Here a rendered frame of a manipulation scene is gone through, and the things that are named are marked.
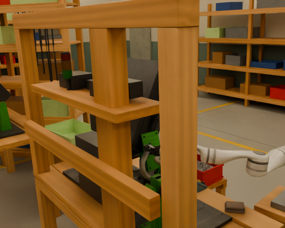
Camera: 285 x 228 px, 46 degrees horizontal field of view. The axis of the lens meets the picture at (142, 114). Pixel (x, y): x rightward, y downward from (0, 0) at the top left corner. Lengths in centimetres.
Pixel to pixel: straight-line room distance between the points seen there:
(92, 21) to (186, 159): 66
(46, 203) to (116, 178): 126
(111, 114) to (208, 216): 81
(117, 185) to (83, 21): 68
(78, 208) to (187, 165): 97
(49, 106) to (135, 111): 317
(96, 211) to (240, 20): 684
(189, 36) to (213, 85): 712
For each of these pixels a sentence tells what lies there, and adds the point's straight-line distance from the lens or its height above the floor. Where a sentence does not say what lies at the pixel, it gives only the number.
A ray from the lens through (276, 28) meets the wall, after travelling 773.
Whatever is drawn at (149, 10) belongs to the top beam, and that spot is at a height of 190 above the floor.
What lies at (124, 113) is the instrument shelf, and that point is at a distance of 127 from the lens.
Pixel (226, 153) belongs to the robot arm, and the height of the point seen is 128.
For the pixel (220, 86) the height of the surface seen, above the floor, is 33.
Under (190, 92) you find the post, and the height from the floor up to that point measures 165.
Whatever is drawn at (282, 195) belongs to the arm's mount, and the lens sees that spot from 212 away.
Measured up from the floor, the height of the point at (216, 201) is 90.
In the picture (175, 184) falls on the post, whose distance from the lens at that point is 114.
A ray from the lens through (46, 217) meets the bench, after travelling 261.
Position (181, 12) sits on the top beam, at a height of 189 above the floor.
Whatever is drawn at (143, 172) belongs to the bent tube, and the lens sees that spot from 181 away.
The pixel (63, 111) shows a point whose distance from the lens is 437.
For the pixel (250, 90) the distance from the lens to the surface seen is 753.
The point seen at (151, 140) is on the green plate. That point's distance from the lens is 187.
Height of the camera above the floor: 187
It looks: 16 degrees down
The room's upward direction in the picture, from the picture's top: 2 degrees counter-clockwise
